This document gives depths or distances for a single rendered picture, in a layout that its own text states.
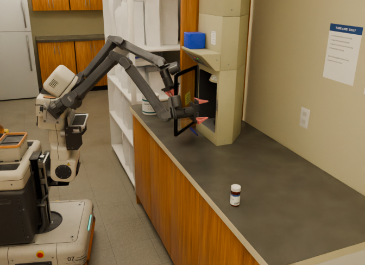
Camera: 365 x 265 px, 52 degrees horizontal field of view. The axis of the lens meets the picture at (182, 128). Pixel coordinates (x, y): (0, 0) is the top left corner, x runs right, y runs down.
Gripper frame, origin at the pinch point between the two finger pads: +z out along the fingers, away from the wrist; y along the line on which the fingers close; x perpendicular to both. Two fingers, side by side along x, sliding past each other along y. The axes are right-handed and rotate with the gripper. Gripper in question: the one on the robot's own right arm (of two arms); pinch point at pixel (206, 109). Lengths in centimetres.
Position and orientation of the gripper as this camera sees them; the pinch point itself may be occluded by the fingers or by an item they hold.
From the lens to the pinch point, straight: 212.1
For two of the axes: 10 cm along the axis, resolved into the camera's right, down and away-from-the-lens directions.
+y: -0.2, -9.4, -3.5
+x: -3.8, -3.2, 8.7
